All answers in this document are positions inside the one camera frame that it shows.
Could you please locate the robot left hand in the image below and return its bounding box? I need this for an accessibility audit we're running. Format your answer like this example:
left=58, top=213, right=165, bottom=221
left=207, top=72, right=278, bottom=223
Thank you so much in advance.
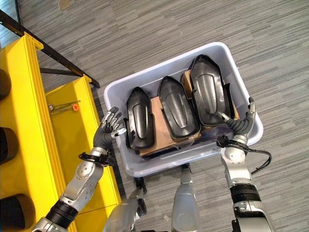
left=93, top=106, right=127, bottom=152

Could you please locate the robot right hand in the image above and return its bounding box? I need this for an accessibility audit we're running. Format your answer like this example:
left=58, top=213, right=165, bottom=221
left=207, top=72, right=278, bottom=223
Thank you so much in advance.
left=216, top=96, right=257, bottom=143

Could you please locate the grey plastic box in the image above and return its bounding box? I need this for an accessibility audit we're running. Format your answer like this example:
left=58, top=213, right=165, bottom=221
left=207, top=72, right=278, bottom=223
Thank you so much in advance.
left=103, top=42, right=264, bottom=178

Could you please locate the black stand under box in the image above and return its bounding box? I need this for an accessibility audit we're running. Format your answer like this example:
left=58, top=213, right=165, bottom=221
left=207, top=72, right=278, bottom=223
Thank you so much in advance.
left=134, top=177, right=148, bottom=194

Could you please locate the yellow metal shelf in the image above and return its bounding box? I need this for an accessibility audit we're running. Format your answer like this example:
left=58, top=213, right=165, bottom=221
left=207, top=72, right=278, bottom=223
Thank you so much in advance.
left=0, top=31, right=122, bottom=232

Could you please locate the black sole-shaped part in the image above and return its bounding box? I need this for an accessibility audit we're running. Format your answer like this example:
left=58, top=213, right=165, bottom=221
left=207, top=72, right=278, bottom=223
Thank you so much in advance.
left=157, top=75, right=202, bottom=142
left=124, top=87, right=155, bottom=151
left=190, top=54, right=237, bottom=128

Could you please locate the thin metal rod tool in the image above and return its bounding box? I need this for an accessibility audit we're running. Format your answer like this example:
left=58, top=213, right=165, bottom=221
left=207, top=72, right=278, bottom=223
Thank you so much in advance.
left=47, top=100, right=82, bottom=114

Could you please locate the robot left leg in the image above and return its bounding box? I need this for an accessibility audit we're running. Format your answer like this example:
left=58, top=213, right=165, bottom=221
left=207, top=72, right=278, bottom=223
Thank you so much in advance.
left=103, top=188, right=148, bottom=232

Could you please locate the robot leg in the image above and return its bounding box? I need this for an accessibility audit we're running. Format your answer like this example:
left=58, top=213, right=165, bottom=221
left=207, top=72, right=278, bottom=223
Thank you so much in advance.
left=103, top=188, right=148, bottom=232
left=170, top=163, right=201, bottom=232

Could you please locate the robot right leg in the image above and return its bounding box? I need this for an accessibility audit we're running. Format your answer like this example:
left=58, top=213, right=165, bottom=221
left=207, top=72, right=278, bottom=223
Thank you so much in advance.
left=170, top=163, right=201, bottom=232

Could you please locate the dark cylindrical roll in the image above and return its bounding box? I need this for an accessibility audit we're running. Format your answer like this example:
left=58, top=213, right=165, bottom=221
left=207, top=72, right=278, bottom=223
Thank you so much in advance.
left=0, top=193, right=37, bottom=231
left=0, top=127, right=20, bottom=165
left=0, top=69, right=13, bottom=101

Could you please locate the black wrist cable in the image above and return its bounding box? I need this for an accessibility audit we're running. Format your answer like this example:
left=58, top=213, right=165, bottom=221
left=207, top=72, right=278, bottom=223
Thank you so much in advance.
left=248, top=148, right=273, bottom=175

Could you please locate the black metal frame bar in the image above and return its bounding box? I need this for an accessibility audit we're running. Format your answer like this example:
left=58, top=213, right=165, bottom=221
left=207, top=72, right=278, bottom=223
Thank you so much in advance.
left=0, top=9, right=101, bottom=89

